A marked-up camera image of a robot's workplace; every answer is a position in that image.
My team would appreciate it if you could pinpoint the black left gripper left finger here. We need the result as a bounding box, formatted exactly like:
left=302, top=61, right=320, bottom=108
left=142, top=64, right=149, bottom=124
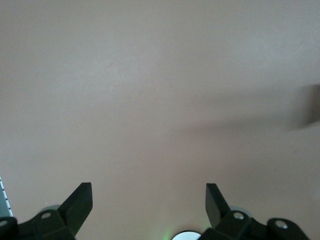
left=0, top=182, right=94, bottom=240

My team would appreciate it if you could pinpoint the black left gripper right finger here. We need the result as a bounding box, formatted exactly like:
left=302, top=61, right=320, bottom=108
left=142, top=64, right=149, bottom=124
left=201, top=183, right=311, bottom=240

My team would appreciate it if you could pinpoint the aluminium table edge frame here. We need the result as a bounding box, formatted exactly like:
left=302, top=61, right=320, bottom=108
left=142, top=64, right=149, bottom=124
left=0, top=174, right=13, bottom=218

